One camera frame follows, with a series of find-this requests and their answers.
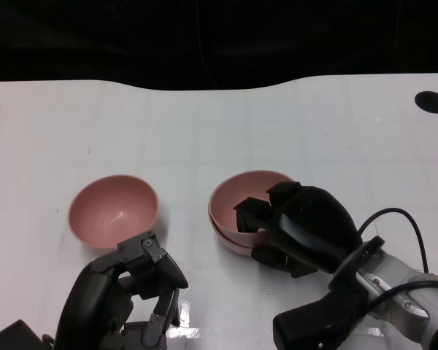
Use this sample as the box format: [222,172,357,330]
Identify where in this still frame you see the black round table grommet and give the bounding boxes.
[414,90,438,114]

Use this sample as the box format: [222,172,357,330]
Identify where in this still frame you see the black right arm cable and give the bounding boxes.
[356,207,438,314]

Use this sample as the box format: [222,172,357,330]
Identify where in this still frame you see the pink plastic bowl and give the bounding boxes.
[67,174,159,249]
[210,214,273,257]
[207,170,301,249]

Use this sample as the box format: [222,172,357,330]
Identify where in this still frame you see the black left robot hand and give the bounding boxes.
[53,230,189,350]

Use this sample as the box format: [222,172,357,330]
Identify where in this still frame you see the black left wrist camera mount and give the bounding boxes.
[0,319,54,350]

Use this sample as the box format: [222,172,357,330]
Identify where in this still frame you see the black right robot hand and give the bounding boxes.
[233,181,362,279]

